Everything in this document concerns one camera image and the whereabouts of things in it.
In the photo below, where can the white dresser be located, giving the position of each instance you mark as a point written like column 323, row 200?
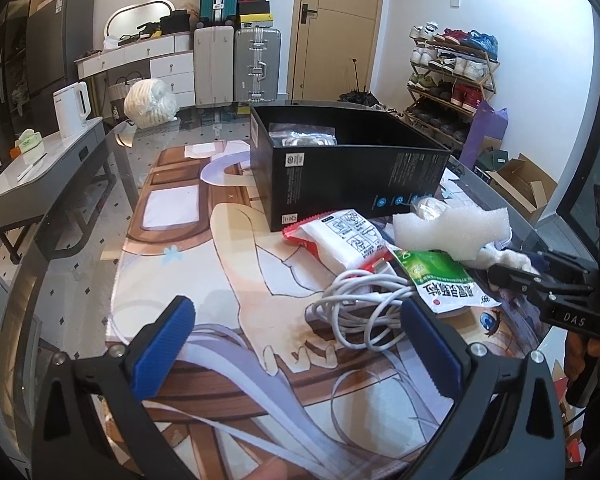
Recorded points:
column 170, row 67

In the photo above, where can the beige suitcase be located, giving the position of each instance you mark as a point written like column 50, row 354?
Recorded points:
column 212, row 65

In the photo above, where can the shoe rack with shoes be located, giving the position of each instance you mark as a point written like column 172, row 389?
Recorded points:
column 450, row 65

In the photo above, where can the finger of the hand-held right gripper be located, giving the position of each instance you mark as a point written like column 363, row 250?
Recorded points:
column 525, row 282
column 555, row 264

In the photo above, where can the black umbrella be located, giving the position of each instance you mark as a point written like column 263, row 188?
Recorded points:
column 357, row 96

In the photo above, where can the woven basket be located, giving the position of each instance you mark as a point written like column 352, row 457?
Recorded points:
column 116, row 97

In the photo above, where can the purple bag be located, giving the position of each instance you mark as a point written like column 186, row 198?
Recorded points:
column 485, row 130

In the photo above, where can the silver suitcase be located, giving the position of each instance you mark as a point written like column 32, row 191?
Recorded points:
column 257, row 65

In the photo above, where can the dark tall cabinet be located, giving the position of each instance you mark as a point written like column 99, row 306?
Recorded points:
column 7, row 70

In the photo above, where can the black bag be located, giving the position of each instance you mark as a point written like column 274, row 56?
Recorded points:
column 174, row 22

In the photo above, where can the person's right hand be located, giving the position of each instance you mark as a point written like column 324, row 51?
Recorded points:
column 575, row 355

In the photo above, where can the wooden door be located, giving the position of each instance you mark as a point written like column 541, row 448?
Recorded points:
column 340, row 30

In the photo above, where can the white framed mirror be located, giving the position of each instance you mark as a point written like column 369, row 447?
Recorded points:
column 140, row 15

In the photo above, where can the white plastic bag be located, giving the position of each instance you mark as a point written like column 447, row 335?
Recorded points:
column 150, row 102

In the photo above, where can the green snack packet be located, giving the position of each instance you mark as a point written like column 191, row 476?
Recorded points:
column 437, row 280

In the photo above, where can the printed desk mat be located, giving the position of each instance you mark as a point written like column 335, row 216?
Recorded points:
column 220, row 270

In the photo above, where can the white electric kettle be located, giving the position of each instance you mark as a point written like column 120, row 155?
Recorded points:
column 72, row 110

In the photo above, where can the green tissue box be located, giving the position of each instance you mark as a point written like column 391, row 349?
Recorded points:
column 30, row 141

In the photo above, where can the grey refrigerator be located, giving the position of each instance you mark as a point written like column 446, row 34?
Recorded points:
column 60, row 50

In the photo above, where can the dark green box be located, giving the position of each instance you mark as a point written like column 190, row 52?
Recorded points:
column 492, row 160

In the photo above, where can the wooden shoe rack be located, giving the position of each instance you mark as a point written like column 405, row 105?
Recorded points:
column 489, row 77

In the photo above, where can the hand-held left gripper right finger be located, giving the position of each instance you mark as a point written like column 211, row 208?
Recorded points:
column 430, row 345

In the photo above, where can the small clear wrapped item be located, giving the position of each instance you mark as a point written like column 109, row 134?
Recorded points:
column 425, row 207

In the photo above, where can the open cardboard box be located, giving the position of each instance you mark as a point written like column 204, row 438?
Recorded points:
column 527, row 190

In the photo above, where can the black cardboard box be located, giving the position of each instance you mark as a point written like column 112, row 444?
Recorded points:
column 330, row 180

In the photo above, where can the white pen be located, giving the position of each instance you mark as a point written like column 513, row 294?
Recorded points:
column 32, row 166

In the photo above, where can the white foam piece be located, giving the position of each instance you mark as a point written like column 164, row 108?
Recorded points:
column 445, row 232

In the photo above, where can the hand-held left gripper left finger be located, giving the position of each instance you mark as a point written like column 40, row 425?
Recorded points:
column 162, row 345

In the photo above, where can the white and red wipes packet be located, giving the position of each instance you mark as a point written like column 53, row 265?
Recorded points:
column 337, row 237

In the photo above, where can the grey side table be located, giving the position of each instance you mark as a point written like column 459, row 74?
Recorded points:
column 40, row 175

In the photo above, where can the clear plastic bag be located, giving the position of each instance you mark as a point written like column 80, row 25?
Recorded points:
column 300, row 136

